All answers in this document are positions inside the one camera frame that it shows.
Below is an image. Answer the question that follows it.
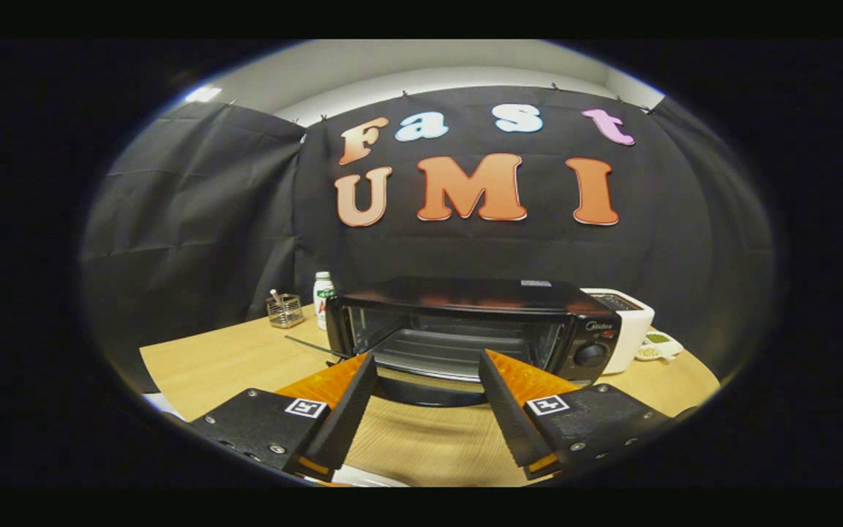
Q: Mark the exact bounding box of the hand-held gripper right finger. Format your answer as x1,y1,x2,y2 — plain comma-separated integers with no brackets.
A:
478,349,675,482

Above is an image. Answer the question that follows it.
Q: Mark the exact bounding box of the white plastic bottle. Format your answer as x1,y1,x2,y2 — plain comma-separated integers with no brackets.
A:
313,272,336,332

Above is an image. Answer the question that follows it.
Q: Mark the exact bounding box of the wire mesh holder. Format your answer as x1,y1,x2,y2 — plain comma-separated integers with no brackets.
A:
266,289,306,329

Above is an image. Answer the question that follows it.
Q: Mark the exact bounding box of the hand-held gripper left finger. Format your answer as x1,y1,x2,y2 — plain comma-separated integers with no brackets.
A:
187,351,380,484

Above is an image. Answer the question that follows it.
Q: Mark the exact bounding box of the white bread toaster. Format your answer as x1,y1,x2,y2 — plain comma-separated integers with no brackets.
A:
581,288,656,375

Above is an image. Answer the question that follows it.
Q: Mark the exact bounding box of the white dish with beans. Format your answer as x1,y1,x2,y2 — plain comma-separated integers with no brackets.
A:
634,329,684,362

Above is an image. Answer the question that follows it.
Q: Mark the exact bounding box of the black toaster oven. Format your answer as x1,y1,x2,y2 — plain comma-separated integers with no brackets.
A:
286,276,621,408

